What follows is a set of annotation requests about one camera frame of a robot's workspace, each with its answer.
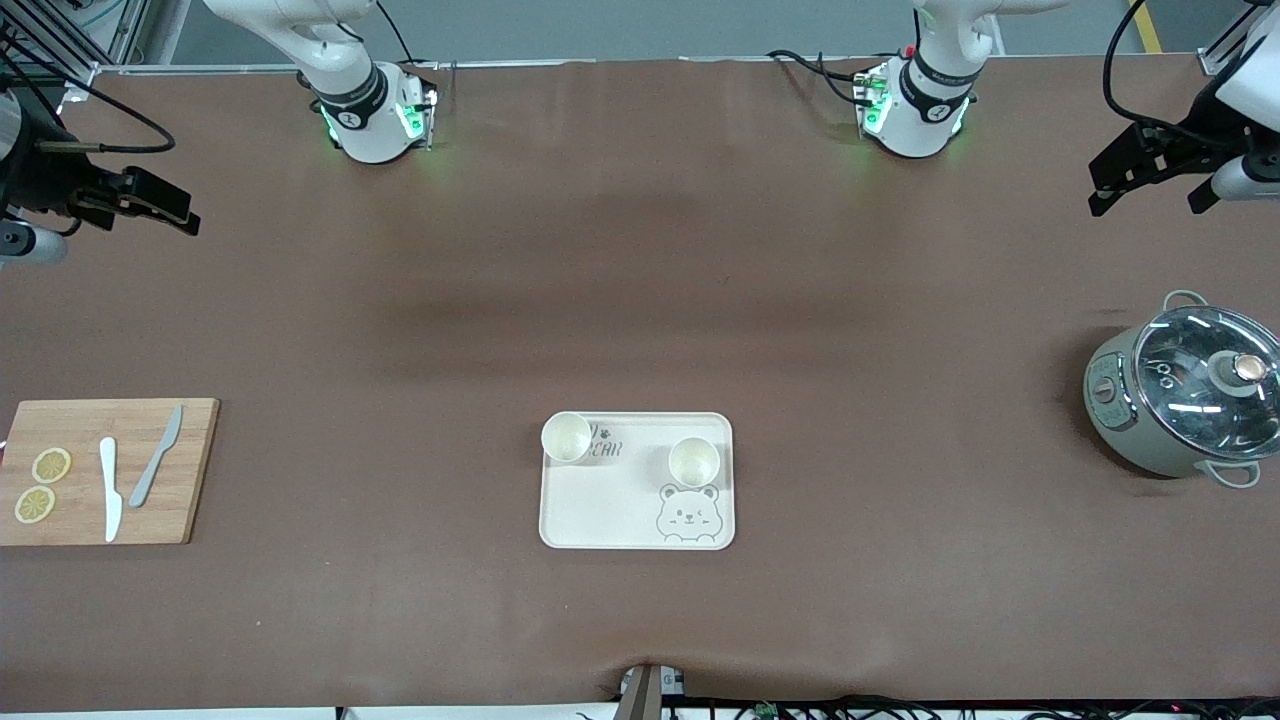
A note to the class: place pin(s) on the yellow lemon slice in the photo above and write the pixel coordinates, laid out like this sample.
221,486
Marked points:
51,465
35,505

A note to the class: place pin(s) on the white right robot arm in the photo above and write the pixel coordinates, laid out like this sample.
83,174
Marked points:
365,115

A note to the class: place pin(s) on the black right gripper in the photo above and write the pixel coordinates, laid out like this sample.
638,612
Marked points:
42,178

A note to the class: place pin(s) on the white plastic cup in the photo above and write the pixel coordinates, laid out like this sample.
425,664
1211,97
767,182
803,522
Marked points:
566,438
694,462

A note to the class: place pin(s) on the brown table mat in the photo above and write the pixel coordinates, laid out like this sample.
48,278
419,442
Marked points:
640,280

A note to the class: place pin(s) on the aluminium frame profile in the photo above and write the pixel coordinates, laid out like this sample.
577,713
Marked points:
60,40
1230,40

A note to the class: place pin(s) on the grey plastic knife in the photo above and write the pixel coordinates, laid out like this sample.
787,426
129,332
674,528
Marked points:
152,465

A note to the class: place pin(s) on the cream tray with bear print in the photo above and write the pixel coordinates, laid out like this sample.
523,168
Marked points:
625,505

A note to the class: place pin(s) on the wooden cutting board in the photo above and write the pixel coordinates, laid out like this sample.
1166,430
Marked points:
190,470

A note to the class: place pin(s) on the glass pot lid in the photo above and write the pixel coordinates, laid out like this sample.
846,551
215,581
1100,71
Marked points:
1190,380

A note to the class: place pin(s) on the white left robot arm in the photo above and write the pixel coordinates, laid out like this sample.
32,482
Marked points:
925,115

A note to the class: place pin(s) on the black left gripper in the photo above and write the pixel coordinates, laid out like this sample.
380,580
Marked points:
1191,139

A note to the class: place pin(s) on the white plastic knife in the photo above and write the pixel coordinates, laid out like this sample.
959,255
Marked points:
111,490

